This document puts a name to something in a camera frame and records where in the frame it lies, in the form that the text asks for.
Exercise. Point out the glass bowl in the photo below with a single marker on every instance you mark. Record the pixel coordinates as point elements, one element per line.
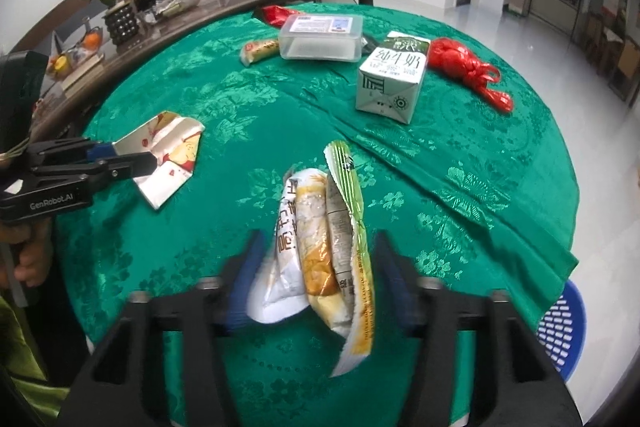
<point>172,4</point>

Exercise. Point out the clear plastic container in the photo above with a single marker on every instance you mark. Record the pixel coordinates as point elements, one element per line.
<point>320,42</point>

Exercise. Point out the orange fruit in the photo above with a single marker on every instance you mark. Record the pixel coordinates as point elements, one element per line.
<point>91,39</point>

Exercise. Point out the blue plastic basket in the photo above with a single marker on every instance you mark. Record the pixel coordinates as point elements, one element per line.
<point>562,332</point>

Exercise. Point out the person's left hand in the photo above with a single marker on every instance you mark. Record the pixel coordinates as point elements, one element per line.
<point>30,252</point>

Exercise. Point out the white red carton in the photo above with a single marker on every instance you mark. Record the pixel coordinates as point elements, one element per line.
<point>170,152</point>

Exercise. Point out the plant in black studded pot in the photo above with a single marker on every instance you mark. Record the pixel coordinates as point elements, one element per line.
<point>121,24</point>

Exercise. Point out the red plastic bag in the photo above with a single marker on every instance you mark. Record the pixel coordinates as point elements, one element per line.
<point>455,59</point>

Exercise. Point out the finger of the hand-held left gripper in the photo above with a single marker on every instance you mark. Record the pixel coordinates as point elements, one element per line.
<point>60,149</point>
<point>125,167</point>

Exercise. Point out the wooden dining chair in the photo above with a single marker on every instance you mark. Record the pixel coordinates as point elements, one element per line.
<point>627,69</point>

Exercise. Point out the white book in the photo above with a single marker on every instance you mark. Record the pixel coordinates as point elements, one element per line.
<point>85,72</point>

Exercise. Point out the green floral tablecloth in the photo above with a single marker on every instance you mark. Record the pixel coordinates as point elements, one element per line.
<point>425,147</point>

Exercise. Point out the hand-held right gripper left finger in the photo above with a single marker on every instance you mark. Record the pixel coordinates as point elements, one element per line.
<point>245,287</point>

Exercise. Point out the green white milk carton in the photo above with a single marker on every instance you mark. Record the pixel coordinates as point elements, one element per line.
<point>390,82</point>

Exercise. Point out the green yellow snack wrapper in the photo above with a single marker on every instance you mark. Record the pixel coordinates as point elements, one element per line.
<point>362,267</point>

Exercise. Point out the gold red snack packet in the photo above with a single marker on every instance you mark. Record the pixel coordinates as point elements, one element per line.
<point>257,50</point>

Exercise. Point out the white kitchen counter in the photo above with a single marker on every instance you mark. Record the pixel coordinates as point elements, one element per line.
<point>550,9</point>

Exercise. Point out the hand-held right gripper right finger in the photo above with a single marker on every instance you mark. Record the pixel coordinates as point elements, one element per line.
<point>395,287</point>

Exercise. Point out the orange white snack packet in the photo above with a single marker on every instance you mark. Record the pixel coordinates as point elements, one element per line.
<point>310,277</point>

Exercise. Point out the red foil snack wrapper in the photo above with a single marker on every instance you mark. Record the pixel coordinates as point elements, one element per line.
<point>275,14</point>

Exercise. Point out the yellow fruit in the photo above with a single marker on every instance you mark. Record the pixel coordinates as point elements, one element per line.
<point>60,62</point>

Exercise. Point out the green garment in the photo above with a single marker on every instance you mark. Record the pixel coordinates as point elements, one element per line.
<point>22,357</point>

